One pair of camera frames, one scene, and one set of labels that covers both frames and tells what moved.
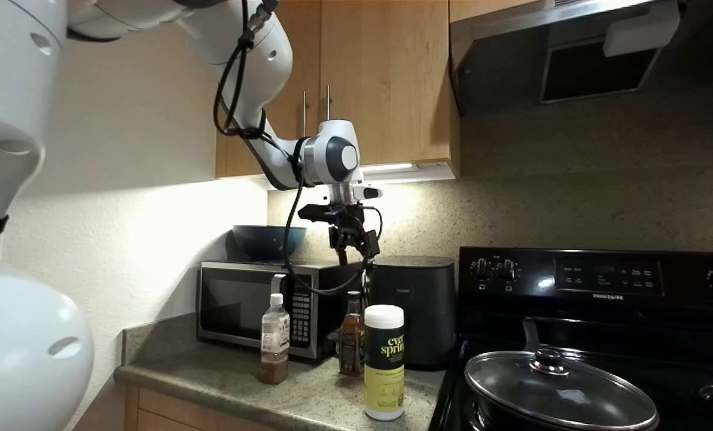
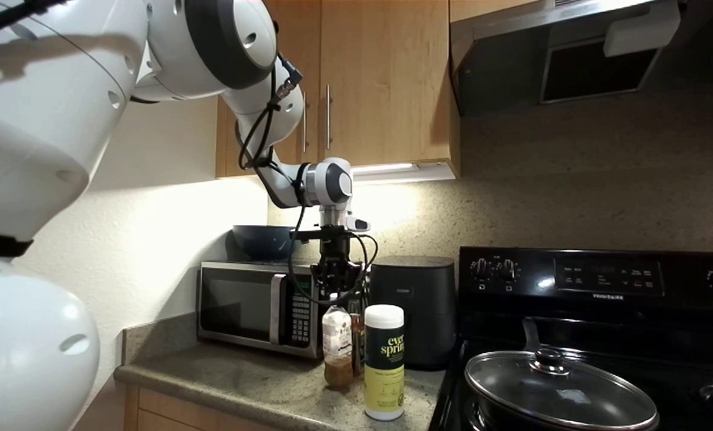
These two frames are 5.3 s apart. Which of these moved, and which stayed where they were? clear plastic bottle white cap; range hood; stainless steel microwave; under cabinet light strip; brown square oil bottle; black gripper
Moved: clear plastic bottle white cap; black gripper
Stayed: stainless steel microwave; under cabinet light strip; range hood; brown square oil bottle
